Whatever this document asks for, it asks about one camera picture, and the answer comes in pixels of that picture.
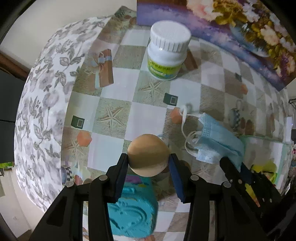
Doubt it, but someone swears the yellow-green cloth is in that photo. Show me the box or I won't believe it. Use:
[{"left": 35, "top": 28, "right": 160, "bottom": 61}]
[{"left": 251, "top": 161, "right": 277, "bottom": 184}]

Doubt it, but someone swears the beige wooden egg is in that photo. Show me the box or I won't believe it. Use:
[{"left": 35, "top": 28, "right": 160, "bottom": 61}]
[{"left": 127, "top": 134, "right": 171, "bottom": 177}]

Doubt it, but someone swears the teal rimmed white tray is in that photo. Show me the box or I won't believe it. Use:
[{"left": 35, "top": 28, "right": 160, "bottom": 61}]
[{"left": 239, "top": 136, "right": 292, "bottom": 193}]

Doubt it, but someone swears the blue face mask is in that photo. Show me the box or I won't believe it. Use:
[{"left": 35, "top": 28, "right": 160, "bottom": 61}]
[{"left": 179, "top": 106, "right": 244, "bottom": 170}]

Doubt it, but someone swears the teal plastic toy box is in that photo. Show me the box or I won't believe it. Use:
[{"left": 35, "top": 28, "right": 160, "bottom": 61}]
[{"left": 108, "top": 175, "right": 158, "bottom": 238}]

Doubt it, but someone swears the flower painting canvas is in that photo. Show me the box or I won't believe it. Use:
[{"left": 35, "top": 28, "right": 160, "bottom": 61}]
[{"left": 137, "top": 1, "right": 295, "bottom": 90}]

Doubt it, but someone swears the white pill bottle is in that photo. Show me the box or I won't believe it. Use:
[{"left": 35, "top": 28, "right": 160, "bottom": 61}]
[{"left": 147, "top": 20, "right": 191, "bottom": 80}]

